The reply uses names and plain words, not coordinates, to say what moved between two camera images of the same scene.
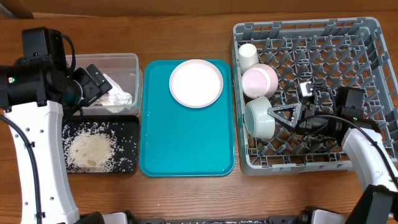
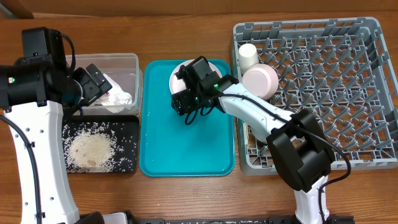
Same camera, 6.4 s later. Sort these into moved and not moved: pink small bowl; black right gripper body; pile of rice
Moved: black right gripper body
Not moved: pink small bowl; pile of rice
